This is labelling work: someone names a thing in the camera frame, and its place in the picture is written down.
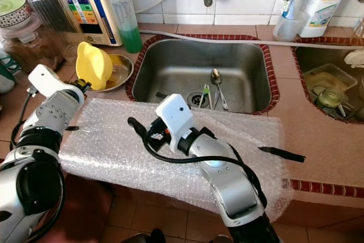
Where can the green soap bottle blue cap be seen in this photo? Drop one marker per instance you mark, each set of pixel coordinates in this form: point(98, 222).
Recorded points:
point(126, 35)

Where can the black robot foot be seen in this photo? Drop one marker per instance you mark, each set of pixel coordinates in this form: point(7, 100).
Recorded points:
point(148, 237)
point(220, 239)

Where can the brown powder jar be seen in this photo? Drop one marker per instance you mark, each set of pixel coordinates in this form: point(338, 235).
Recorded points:
point(28, 55)

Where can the green and white utensil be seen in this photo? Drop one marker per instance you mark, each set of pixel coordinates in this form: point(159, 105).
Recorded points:
point(205, 92)

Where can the tall clear jar orange lid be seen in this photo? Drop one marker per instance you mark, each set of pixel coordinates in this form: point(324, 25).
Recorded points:
point(48, 15)

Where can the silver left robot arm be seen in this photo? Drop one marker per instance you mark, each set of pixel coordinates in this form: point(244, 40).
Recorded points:
point(34, 192)

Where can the glass cup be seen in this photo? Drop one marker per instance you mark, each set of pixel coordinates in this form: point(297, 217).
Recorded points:
point(331, 99)

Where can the clear food container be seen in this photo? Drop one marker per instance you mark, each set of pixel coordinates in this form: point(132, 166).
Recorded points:
point(318, 78)

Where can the clear plastic cup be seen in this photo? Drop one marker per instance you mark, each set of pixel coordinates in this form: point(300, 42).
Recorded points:
point(289, 31)

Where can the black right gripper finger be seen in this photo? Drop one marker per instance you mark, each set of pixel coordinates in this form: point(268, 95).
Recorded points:
point(141, 131)
point(160, 95)

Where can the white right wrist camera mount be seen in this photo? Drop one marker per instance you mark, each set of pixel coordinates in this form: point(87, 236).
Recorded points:
point(176, 115)

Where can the steel bowl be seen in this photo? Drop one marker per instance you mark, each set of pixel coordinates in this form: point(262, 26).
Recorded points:
point(122, 72)

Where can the black robot right foot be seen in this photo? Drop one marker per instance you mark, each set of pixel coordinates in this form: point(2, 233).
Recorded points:
point(220, 239)

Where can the beige water ionizer appliance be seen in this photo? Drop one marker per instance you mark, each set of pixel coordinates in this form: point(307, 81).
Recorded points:
point(102, 9)

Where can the round tin green lid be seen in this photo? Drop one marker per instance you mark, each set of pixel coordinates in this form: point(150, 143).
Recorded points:
point(11, 7)

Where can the black tape strip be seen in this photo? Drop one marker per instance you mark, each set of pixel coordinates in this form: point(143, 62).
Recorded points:
point(73, 128)
point(284, 155)

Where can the white pipe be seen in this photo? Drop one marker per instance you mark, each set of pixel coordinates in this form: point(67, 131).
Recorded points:
point(278, 42)

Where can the white ladle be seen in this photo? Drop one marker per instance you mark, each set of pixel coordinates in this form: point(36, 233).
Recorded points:
point(355, 58)

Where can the white and teal mug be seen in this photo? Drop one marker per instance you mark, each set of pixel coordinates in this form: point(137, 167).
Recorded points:
point(5, 78)

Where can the white detergent bottle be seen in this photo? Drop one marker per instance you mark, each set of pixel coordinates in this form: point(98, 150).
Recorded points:
point(327, 4)

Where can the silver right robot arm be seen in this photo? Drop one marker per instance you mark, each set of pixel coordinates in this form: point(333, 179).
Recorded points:
point(233, 192)

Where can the black robot left foot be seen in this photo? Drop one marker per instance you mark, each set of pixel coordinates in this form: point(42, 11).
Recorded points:
point(148, 237)

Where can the steel sink basin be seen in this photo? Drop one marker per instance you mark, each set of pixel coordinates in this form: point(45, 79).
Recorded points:
point(307, 55)
point(170, 72)

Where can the clear bubble wrap sheet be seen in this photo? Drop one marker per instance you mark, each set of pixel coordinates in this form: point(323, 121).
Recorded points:
point(108, 140)

